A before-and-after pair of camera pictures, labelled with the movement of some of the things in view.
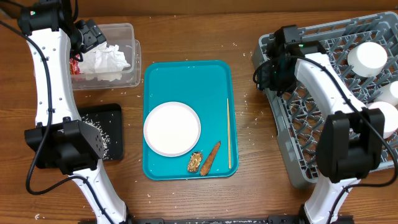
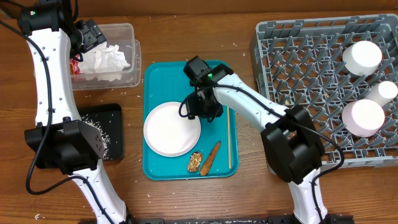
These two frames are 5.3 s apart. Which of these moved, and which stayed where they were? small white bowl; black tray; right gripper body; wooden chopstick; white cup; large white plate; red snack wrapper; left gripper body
Moved: right gripper body; white cup; small white bowl
Stayed: black tray; red snack wrapper; wooden chopstick; large white plate; left gripper body
